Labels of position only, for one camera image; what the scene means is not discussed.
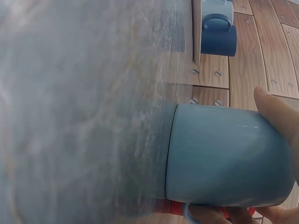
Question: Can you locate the person's right hand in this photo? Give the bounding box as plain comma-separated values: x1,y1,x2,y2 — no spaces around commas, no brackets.
188,85,299,224

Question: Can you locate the light blue ceramic mug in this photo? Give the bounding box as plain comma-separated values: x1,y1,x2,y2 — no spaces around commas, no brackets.
164,103,294,224

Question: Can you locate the red flat object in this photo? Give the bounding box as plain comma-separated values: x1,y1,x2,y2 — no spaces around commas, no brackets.
169,200,257,217

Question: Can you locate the dark blue ceramic mug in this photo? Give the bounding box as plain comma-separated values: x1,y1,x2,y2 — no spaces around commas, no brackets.
200,13,238,57

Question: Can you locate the light wooden board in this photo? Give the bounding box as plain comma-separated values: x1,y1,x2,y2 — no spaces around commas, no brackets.
191,0,203,65

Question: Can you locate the pale blue ceramic mug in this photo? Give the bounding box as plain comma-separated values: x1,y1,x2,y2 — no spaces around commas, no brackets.
200,0,234,24

